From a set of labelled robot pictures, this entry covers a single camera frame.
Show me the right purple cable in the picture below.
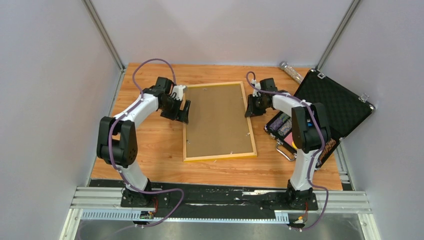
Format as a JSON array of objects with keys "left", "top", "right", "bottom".
[{"left": 245, "top": 71, "right": 329, "bottom": 232}]

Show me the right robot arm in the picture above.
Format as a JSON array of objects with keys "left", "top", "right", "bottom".
[{"left": 245, "top": 78, "right": 331, "bottom": 211}]

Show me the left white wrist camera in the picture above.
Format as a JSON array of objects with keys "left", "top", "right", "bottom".
[{"left": 171, "top": 85, "right": 188, "bottom": 101}]

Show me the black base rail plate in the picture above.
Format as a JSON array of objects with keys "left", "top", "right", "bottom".
[{"left": 86, "top": 178, "right": 354, "bottom": 221}]

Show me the black aluminium chip case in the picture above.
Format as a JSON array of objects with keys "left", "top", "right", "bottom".
[{"left": 264, "top": 69, "right": 375, "bottom": 169}]

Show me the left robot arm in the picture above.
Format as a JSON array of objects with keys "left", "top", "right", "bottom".
[{"left": 96, "top": 77, "right": 191, "bottom": 207}]

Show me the purple cable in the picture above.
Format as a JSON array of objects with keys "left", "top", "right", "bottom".
[
  {"left": 245, "top": 71, "right": 329, "bottom": 232},
  {"left": 76, "top": 58, "right": 185, "bottom": 240}
]

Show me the yellow wooden picture frame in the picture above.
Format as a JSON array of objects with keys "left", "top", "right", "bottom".
[{"left": 182, "top": 81, "right": 258, "bottom": 163}]

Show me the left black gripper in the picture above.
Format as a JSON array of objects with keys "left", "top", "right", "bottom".
[{"left": 160, "top": 95, "right": 191, "bottom": 125}]

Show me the brown cardboard backing board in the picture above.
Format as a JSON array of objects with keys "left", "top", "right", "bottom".
[{"left": 185, "top": 84, "right": 254, "bottom": 158}]

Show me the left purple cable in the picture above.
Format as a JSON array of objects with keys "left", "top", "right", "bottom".
[{"left": 76, "top": 58, "right": 185, "bottom": 240}]

